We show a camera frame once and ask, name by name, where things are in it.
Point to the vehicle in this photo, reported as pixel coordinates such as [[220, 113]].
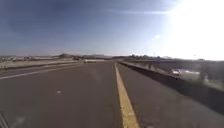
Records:
[[85, 61]]

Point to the low concrete barrier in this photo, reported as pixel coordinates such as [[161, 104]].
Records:
[[180, 83]]

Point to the pale dirt verge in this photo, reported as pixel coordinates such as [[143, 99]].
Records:
[[30, 63]]

